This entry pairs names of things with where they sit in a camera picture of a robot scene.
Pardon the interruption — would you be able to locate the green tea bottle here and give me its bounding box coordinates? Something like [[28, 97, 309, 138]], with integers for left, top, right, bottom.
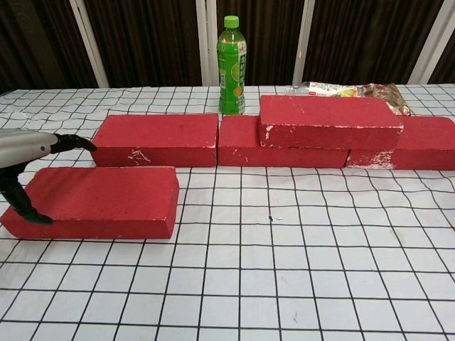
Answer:
[[216, 15, 247, 115]]

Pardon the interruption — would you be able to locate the clear plastic bottle fruit label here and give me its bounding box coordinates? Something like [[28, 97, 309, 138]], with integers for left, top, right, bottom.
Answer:
[[284, 81, 365, 99]]

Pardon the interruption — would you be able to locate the red foam brick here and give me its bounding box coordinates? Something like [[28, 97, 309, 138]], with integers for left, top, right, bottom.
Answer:
[[0, 166, 181, 241], [258, 94, 405, 149], [88, 113, 220, 168], [346, 116, 455, 171], [218, 115, 351, 168]]

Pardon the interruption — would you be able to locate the gold foil snack packet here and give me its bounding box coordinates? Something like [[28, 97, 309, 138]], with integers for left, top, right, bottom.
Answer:
[[358, 83, 412, 118]]

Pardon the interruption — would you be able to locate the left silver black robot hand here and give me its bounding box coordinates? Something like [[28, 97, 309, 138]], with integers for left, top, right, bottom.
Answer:
[[0, 129, 97, 225]]

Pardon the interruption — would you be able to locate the white black checkered tablecloth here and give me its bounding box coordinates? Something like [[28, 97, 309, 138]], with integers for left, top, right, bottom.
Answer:
[[0, 85, 455, 341]]

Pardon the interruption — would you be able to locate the white screen frame post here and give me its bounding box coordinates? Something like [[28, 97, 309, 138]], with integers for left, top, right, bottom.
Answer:
[[68, 0, 110, 88], [408, 0, 455, 85], [195, 0, 220, 87], [293, 0, 316, 86]]

